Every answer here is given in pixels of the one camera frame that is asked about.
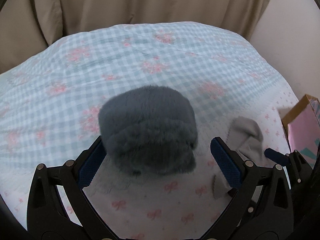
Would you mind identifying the beige curtain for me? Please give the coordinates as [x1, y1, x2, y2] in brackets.
[0, 0, 272, 75]

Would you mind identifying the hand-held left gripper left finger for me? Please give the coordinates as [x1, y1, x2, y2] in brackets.
[26, 136, 118, 240]

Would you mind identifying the grey sock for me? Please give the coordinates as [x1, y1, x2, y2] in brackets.
[212, 117, 266, 199]

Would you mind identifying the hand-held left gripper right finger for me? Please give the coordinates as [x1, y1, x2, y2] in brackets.
[202, 137, 294, 240]

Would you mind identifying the pink and teal cardboard box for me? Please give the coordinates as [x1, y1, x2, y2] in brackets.
[281, 94, 320, 168]

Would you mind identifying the grey fluffy hat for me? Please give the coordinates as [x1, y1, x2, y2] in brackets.
[98, 85, 198, 176]

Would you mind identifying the blue checkered floral blanket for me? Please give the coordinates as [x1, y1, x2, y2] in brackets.
[0, 21, 300, 240]

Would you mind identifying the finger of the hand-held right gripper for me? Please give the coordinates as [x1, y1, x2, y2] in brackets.
[264, 148, 313, 198]

